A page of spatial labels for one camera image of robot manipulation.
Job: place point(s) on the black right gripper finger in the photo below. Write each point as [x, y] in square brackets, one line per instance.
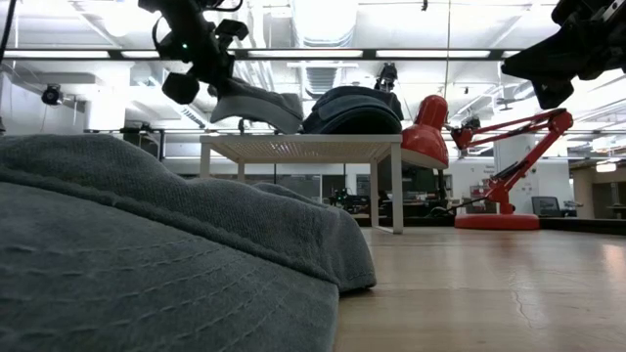
[552, 95]
[543, 61]

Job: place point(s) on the grey denim baseball cap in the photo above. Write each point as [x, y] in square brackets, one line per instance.
[264, 110]
[147, 274]

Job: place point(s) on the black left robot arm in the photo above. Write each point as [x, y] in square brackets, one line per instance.
[188, 29]

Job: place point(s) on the black background robot arm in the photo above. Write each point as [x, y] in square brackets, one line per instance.
[344, 200]

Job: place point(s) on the white light bar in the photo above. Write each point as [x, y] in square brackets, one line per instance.
[433, 53]
[54, 54]
[303, 53]
[139, 54]

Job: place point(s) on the lit ceiling lamp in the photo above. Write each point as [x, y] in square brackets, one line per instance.
[606, 167]

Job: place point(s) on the white perforated metal shelf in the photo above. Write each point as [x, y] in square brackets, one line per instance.
[303, 149]

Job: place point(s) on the dark computer monitor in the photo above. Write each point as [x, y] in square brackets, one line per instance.
[545, 206]

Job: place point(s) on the red desk lamp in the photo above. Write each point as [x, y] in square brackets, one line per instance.
[496, 222]

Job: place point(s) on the black overhead frame beam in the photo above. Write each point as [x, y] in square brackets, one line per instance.
[369, 54]

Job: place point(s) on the black overhead camera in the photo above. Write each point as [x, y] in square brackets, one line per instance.
[386, 75]

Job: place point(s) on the black ceiling camera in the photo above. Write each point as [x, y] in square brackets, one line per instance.
[52, 95]

